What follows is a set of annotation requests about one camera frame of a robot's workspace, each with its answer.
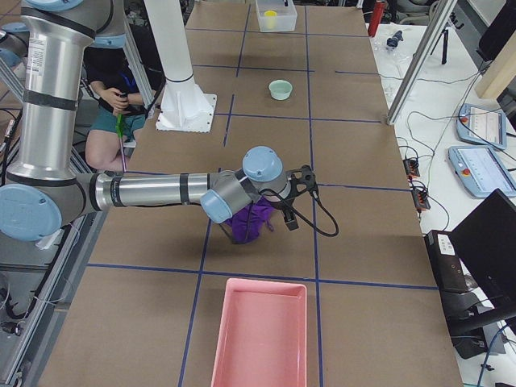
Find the black computer box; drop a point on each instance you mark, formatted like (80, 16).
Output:
(445, 264)

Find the near teach pendant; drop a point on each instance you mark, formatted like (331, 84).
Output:
(480, 170)

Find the aluminium frame post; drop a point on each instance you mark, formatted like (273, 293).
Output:
(429, 39)

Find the purple cloth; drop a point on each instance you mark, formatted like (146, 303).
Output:
(246, 224)

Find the red cylinder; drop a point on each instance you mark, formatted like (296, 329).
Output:
(375, 20)

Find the seated person black shirt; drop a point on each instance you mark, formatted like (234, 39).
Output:
(112, 80)

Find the far teach pendant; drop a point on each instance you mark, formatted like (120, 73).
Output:
(477, 125)

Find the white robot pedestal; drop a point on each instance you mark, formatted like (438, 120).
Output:
(183, 107)

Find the pink plastic bin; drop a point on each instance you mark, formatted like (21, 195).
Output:
(262, 339)

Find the clear plastic bin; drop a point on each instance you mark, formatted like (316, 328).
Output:
(286, 14)

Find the yellow plastic cup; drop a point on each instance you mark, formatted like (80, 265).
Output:
(270, 17)

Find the black monitor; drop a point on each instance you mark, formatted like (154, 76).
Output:
(485, 243)

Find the mint green bowl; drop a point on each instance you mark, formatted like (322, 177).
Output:
(280, 90)

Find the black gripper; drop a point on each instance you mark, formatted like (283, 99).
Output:
(283, 205)

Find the teach pendant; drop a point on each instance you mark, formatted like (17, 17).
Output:
(477, 125)
(480, 170)

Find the green handled tool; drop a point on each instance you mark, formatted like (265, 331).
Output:
(119, 127)

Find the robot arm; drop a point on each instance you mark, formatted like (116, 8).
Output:
(42, 193)

